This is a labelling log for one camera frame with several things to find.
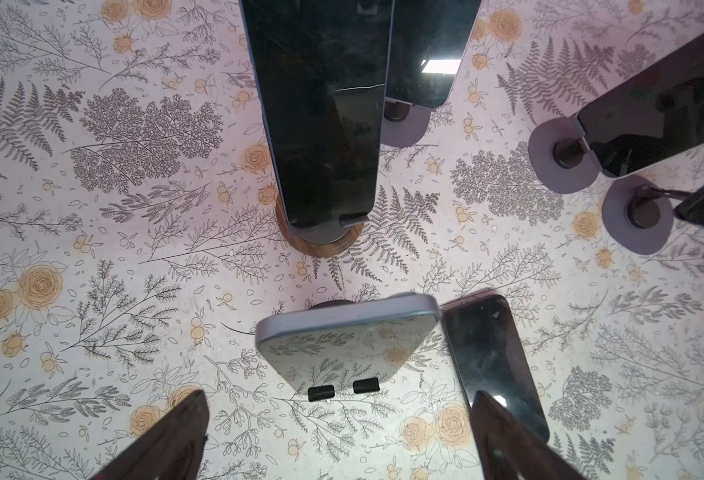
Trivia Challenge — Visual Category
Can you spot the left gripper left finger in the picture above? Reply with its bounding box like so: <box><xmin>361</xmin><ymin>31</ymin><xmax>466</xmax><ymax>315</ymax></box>
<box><xmin>93</xmin><ymin>390</ymin><xmax>210</xmax><ymax>480</ymax></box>

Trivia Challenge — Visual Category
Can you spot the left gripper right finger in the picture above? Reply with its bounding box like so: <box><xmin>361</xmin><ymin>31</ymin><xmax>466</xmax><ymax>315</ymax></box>
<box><xmin>469</xmin><ymin>391</ymin><xmax>584</xmax><ymax>480</ymax></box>

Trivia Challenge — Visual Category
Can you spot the wooden base phone stand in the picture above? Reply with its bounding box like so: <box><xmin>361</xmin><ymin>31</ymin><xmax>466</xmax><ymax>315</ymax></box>
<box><xmin>275</xmin><ymin>197</ymin><xmax>369</xmax><ymax>258</ymax></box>

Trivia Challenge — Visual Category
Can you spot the grey round right phone stand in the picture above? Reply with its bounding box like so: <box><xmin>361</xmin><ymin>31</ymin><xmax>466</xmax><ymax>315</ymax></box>
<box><xmin>602</xmin><ymin>176</ymin><xmax>674</xmax><ymax>255</ymax></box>

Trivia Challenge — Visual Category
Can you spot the grey centre phone stand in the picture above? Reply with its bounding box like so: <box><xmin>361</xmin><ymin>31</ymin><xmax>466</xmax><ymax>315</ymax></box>
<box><xmin>528</xmin><ymin>116</ymin><xmax>601</xmax><ymax>194</ymax></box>

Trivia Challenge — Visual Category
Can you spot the grey back centre stand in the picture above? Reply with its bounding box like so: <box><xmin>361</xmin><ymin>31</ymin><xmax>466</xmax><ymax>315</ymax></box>
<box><xmin>381</xmin><ymin>99</ymin><xmax>432</xmax><ymax>148</ymax></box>

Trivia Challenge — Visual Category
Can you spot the black phone wooden stand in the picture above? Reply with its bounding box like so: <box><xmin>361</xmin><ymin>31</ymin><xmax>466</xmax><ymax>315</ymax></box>
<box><xmin>241</xmin><ymin>0</ymin><xmax>394</xmax><ymax>229</ymax></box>

